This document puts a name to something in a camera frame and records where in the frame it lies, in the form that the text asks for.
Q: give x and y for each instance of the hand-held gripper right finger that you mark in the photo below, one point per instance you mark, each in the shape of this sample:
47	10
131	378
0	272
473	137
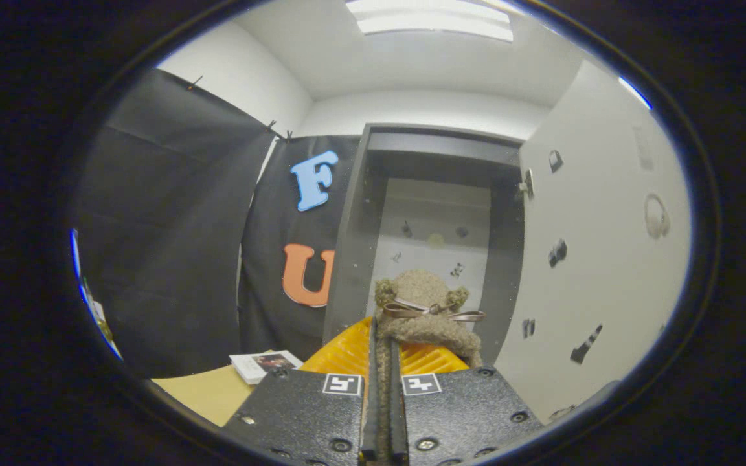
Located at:
463	414

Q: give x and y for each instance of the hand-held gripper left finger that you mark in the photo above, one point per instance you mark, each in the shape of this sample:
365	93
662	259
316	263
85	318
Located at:
308	414

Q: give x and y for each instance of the brown fuzzy shoe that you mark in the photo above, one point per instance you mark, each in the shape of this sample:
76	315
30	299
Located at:
421	291

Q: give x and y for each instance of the grey shoe cabinet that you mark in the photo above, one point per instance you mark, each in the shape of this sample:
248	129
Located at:
353	246

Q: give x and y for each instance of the white book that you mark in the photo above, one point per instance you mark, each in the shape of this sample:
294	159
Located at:
263	364

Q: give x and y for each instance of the white green printed packet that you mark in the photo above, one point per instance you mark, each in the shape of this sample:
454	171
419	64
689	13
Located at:
102	323

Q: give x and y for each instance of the black backdrop cloth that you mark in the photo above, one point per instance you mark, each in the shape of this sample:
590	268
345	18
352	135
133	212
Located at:
172	226

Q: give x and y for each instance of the large ceiling light panel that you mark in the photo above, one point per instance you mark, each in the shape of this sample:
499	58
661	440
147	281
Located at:
431	19

